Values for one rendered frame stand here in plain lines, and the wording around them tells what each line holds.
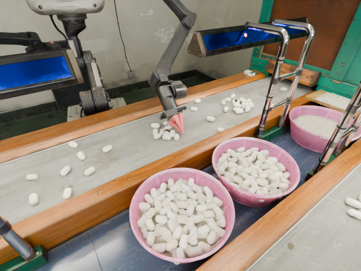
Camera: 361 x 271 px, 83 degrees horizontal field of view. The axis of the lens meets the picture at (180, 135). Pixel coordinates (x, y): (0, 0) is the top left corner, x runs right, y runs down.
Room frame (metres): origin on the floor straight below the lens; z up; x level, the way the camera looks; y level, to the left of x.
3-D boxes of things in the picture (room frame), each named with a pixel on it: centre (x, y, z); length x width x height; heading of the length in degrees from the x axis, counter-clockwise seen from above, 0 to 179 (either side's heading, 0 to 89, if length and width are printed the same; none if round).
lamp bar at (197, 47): (0.86, -0.30, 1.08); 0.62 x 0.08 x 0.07; 124
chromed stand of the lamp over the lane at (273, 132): (0.79, -0.34, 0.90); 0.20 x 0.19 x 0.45; 124
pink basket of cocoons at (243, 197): (0.48, -0.24, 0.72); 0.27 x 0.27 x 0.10
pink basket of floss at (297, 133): (0.72, -0.60, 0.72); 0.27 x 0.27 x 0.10
